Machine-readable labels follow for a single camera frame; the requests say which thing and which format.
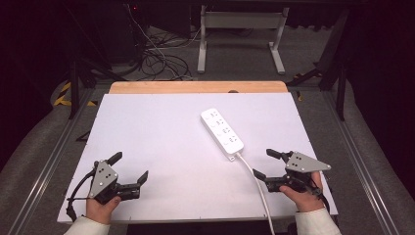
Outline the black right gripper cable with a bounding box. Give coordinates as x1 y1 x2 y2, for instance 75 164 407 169
309 184 332 213

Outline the white power strip cable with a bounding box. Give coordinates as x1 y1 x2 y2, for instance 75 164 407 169
235 152 277 235

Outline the person's right hand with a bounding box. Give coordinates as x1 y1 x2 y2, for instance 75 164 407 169
279 171 326 213

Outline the white board sheet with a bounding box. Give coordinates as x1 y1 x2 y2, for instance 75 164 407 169
57 92 340 225

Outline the black tripod stand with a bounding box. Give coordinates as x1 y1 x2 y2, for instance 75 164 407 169
67 57 129 120

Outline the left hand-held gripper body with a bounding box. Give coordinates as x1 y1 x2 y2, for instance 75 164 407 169
88 159 142 206

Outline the dark computer case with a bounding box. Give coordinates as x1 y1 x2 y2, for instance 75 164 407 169
106 0 149 64

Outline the white metal stand frame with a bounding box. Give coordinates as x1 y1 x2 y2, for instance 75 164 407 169
197 4 291 75

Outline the white power strip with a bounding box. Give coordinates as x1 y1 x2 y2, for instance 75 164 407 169
200 108 246 163

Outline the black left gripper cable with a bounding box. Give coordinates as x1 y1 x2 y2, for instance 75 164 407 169
66 166 100 223

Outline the black metal stand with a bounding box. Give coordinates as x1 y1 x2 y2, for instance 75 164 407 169
286 9 349 122

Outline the tangle of black floor cables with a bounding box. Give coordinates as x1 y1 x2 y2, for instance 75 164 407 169
139 27 194 81

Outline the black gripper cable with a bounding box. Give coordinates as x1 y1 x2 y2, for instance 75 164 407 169
309 184 332 213
66 166 100 223

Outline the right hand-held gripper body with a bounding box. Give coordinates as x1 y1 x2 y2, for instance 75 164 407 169
265 151 333 197

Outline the aluminium floor rail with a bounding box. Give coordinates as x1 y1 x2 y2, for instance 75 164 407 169
321 89 400 235
7 88 96 235

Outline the thin white floor cable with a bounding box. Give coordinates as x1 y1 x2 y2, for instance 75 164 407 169
124 3 203 81

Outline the person's left hand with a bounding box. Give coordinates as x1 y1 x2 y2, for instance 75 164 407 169
85 196 122 226

